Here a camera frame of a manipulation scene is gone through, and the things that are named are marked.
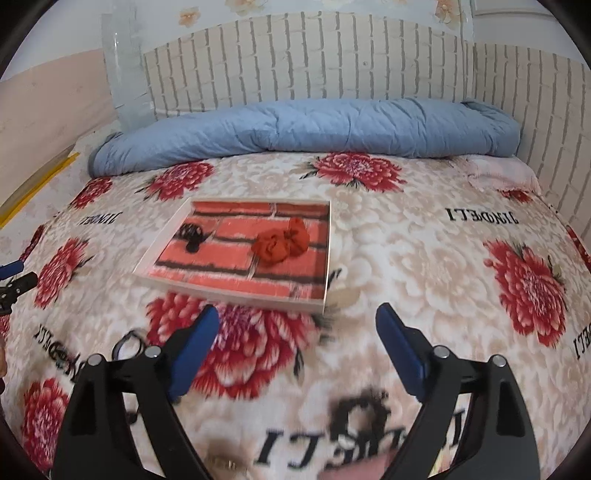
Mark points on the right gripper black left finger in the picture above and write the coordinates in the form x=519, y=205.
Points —
x=95, y=441

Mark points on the small black claw hair clip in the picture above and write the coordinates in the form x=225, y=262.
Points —
x=193, y=235

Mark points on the red fabric scrunchie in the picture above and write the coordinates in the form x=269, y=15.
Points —
x=279, y=244

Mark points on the yellow strip beside bed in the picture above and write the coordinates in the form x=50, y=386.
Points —
x=23, y=194

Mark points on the floral plush bed blanket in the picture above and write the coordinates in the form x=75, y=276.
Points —
x=465, y=249

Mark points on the tray with brick pattern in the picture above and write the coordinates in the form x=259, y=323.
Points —
x=224, y=268

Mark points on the blue folded quilt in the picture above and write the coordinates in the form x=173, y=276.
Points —
x=406, y=127

